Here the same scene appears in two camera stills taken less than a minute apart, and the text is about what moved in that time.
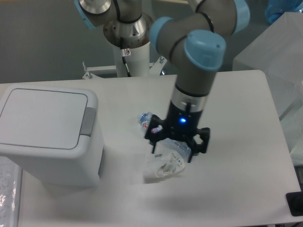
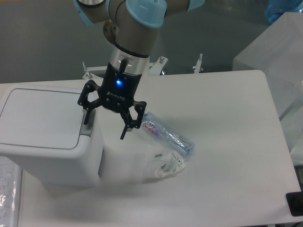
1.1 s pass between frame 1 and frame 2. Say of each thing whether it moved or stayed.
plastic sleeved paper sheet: stayed
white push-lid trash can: stayed
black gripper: moved
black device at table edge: stayed
